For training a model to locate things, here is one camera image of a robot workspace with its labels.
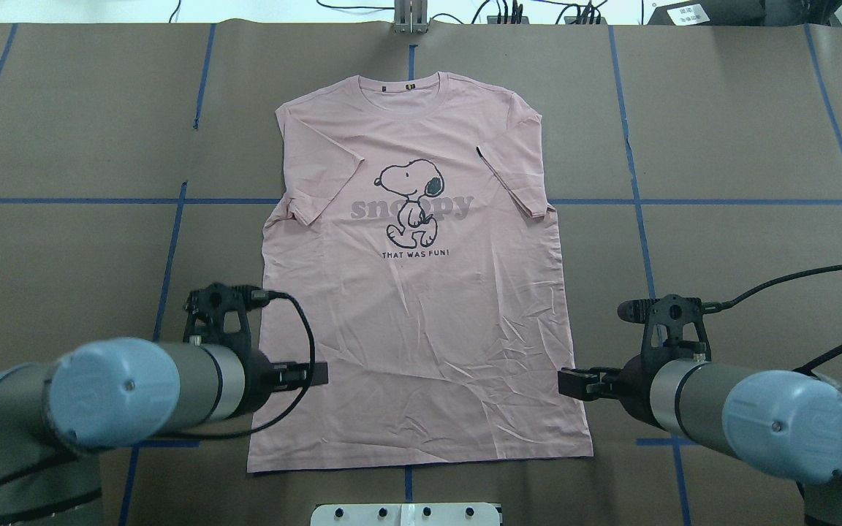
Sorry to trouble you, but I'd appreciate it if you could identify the pink Snoopy t-shirt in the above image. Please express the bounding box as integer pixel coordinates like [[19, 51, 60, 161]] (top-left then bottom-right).
[[246, 71, 593, 473]]

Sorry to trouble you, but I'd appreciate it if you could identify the grey USB hub left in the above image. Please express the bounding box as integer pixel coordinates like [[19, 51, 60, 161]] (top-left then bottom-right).
[[477, 1, 529, 26]]

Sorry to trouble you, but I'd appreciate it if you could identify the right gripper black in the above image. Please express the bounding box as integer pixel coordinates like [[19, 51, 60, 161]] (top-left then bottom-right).
[[558, 355, 658, 425]]

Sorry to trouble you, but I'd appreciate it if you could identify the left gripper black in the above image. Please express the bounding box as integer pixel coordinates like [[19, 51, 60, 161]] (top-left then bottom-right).
[[240, 351, 330, 416]]

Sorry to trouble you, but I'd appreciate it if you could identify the right camera cable black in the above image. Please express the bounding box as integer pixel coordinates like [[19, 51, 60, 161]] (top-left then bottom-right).
[[702, 264, 842, 377]]

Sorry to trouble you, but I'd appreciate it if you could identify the camera cable black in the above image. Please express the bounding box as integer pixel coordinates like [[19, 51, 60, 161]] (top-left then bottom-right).
[[702, 264, 842, 377], [162, 283, 328, 441]]

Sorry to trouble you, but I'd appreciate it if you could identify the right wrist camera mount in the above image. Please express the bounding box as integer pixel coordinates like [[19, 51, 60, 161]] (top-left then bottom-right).
[[617, 295, 712, 373]]

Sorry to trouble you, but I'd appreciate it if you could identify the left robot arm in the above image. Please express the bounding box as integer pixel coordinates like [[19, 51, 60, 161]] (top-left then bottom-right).
[[0, 336, 328, 525]]

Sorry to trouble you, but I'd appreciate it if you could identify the grey usb hub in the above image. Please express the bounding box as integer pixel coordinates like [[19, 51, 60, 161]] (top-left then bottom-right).
[[477, 1, 529, 26], [555, 2, 605, 26]]

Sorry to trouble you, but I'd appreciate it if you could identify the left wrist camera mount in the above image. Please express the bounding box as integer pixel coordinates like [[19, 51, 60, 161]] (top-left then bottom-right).
[[183, 282, 271, 354]]

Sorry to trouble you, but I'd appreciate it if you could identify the aluminium frame post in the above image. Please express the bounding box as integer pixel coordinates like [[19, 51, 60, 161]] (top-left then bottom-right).
[[393, 0, 430, 34]]

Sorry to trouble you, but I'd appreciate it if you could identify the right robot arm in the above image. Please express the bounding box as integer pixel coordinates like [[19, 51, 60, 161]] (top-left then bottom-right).
[[557, 357, 842, 525]]

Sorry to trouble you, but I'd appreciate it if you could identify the left camera cable black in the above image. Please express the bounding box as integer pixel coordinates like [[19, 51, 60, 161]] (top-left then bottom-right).
[[162, 283, 328, 441]]

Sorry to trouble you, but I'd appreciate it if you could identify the black box with label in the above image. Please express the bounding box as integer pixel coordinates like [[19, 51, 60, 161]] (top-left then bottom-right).
[[642, 1, 766, 26]]

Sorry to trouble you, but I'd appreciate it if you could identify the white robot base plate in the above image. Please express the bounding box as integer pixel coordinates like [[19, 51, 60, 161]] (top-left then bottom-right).
[[308, 502, 504, 525]]

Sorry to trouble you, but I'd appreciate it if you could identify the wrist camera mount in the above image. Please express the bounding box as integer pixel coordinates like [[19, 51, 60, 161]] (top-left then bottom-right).
[[617, 295, 712, 373], [183, 282, 271, 354]]

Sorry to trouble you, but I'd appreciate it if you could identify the grey USB hub right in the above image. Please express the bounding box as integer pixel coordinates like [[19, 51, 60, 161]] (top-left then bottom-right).
[[555, 2, 605, 26]]

